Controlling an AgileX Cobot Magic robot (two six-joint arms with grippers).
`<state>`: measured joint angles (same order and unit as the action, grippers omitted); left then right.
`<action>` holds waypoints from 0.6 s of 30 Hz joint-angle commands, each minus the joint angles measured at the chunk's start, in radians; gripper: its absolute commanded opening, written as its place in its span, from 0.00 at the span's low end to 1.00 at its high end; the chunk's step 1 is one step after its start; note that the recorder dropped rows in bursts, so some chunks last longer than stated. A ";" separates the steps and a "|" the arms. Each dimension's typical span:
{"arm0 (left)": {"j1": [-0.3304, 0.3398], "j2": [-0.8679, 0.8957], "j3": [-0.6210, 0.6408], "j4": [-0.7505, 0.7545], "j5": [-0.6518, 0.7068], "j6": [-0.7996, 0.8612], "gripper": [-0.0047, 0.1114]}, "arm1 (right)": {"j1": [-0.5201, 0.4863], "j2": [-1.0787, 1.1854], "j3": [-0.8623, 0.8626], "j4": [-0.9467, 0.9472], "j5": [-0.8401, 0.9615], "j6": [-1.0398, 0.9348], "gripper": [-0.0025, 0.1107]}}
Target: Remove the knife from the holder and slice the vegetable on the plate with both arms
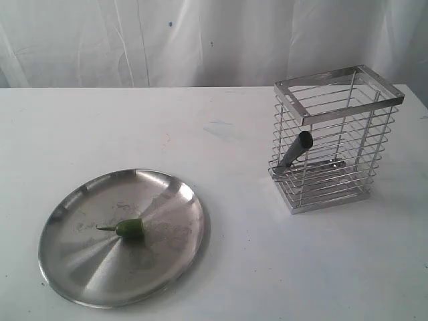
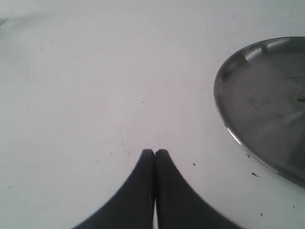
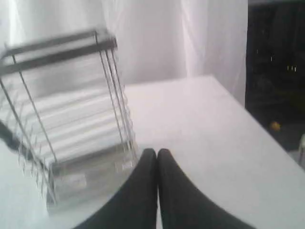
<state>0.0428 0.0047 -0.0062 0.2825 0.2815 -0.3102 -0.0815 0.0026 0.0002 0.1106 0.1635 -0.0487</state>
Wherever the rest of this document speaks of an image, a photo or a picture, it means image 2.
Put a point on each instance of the round stainless steel plate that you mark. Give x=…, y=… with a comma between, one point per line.
x=259, y=92

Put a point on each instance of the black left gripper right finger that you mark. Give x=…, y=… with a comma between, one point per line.
x=178, y=205

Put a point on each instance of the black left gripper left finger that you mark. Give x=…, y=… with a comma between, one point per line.
x=132, y=206

